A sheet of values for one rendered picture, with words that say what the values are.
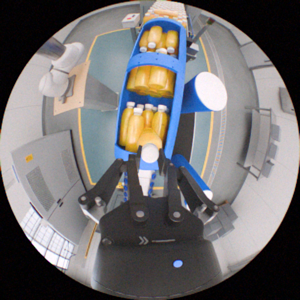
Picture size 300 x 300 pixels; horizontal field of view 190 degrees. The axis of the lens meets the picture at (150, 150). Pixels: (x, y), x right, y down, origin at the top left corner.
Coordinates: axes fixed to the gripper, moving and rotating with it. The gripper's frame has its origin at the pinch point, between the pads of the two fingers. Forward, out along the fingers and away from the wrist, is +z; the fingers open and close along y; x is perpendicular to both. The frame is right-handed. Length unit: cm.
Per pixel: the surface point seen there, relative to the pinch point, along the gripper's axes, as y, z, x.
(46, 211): -136, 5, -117
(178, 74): 7.3, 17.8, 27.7
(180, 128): 48, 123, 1
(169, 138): 7.6, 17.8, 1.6
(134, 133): -6.0, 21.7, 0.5
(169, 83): 5.1, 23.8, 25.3
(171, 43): 4, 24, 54
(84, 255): -31, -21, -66
